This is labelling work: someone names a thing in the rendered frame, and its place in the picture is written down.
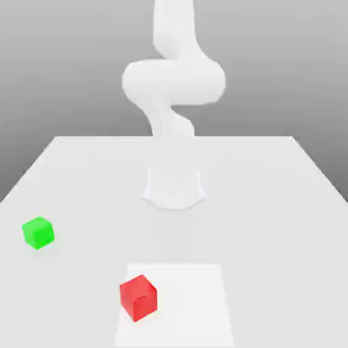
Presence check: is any small red cube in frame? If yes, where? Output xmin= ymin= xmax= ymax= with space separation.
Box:
xmin=119 ymin=274 xmax=158 ymax=323

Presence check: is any small green cube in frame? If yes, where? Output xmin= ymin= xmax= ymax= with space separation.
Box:
xmin=21 ymin=215 xmax=56 ymax=251

